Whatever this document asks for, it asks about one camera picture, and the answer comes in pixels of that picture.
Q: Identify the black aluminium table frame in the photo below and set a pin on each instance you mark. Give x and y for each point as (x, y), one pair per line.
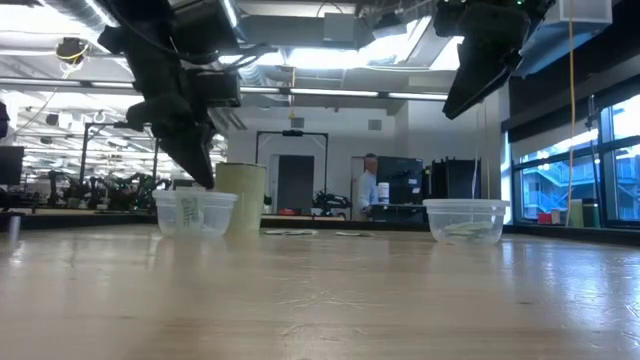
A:
(75, 220)

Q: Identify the clear plastic bowl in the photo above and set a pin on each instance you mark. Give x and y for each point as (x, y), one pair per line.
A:
(467, 212)
(220, 215)

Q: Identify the background black robot arm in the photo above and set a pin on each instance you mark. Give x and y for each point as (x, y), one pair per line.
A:
(330, 202)
(125, 192)

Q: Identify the light green cup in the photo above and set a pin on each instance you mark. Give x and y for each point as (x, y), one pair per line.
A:
(575, 212)

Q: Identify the black tripod stand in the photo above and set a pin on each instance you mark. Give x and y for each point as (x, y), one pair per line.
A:
(593, 150)

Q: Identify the silver ventilation duct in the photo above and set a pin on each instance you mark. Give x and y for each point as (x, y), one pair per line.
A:
(75, 12)

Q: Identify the white canister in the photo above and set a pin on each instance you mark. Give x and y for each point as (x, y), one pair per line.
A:
(383, 192)

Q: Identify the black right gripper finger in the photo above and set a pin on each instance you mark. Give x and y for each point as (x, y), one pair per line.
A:
(475, 75)

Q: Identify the grey ceiling unit box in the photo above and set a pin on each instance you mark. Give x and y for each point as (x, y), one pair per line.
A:
(340, 27)

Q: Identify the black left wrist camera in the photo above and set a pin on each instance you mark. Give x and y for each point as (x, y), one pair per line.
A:
(220, 90)

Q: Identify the linear ceiling light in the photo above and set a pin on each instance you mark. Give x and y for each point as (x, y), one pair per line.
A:
(330, 92)

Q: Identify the black cabinet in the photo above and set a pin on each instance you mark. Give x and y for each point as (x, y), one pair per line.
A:
(405, 175)

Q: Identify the dark green cup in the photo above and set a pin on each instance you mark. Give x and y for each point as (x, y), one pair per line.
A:
(590, 212)

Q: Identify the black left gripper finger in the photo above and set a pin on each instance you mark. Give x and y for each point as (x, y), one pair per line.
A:
(192, 155)
(210, 165)

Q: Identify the person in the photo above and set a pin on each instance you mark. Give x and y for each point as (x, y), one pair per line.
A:
(369, 190)

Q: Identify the red box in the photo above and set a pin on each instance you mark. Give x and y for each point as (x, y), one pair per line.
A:
(544, 218)

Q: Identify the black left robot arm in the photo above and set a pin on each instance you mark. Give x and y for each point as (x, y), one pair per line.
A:
(200, 20)

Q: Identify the pale pink container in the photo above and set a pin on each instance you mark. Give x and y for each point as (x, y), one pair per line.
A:
(556, 216)

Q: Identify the black monitor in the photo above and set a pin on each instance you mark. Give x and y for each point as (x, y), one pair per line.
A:
(11, 165)

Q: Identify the black rack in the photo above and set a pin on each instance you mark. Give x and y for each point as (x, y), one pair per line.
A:
(455, 180)

